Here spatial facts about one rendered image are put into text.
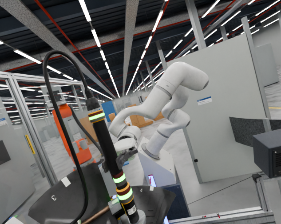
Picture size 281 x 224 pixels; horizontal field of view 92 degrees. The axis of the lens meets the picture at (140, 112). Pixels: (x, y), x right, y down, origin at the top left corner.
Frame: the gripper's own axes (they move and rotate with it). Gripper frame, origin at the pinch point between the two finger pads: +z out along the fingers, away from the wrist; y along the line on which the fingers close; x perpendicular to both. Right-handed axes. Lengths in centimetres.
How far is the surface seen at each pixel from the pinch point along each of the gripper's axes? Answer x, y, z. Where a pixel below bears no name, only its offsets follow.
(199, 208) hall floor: -144, -24, -135
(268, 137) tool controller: -21, -62, -35
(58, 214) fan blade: -8.9, 19.1, 5.0
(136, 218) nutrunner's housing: -18.2, -1.4, 0.7
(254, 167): -135, -120, -181
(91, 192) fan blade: -8.4, 11.5, -1.4
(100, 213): -11.1, 6.1, 4.9
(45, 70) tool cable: 29.7, 6.2, 5.4
